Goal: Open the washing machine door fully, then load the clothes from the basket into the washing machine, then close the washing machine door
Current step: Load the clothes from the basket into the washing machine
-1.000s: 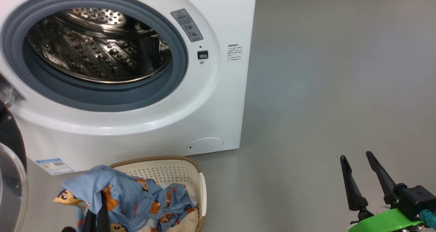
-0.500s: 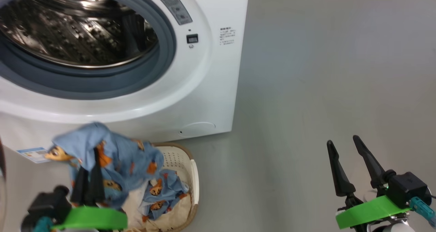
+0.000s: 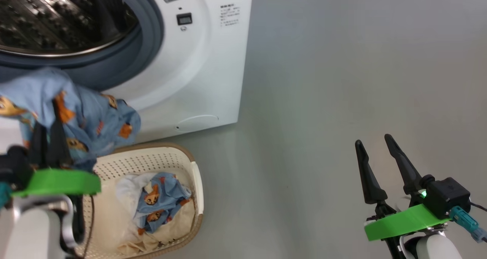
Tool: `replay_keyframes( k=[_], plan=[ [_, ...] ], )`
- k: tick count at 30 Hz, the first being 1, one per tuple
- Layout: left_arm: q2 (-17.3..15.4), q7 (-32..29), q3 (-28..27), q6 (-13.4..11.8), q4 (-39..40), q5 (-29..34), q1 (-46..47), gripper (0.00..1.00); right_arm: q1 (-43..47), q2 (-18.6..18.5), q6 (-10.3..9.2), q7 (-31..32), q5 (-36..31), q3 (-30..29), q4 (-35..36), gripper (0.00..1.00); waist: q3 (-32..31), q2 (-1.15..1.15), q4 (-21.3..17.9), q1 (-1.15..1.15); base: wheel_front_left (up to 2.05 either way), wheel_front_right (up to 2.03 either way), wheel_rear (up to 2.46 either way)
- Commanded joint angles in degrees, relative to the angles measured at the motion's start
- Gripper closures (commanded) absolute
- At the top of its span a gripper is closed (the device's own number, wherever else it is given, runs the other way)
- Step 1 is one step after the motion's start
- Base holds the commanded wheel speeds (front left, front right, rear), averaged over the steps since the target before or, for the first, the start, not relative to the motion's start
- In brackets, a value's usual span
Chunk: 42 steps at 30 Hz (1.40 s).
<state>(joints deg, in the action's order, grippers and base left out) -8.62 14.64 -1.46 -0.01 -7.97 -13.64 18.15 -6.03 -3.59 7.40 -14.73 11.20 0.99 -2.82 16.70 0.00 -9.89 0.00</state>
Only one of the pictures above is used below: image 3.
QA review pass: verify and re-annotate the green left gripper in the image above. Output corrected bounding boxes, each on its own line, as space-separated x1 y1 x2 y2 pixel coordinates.
11 99 102 199

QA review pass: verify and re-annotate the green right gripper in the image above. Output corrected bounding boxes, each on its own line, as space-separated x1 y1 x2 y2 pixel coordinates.
355 134 452 242

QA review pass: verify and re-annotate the blue bear print garment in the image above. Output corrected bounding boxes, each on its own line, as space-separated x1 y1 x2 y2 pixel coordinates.
0 67 142 172

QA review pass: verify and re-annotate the white front-load washing machine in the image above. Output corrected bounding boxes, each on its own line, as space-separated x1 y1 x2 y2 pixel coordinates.
0 0 254 143

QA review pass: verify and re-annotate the cream perforated laundry basket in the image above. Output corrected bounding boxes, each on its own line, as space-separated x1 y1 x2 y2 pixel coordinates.
74 142 204 259

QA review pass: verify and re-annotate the round white filter cover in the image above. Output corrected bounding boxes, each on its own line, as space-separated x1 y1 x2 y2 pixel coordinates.
176 115 219 132

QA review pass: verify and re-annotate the small printed text label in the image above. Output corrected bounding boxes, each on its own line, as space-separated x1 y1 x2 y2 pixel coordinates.
220 3 241 27

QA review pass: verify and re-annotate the teal left camera cable connector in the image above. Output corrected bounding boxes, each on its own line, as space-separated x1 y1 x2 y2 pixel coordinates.
0 181 13 209

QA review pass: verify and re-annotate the teal camera cable connector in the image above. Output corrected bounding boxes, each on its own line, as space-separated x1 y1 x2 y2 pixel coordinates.
449 206 487 243
0 181 13 209

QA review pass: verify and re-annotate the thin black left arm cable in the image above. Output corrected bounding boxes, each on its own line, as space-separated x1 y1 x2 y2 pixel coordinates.
82 194 95 259

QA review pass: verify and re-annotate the teal right camera cable connector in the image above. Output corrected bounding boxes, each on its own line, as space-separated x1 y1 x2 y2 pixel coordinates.
449 206 487 243

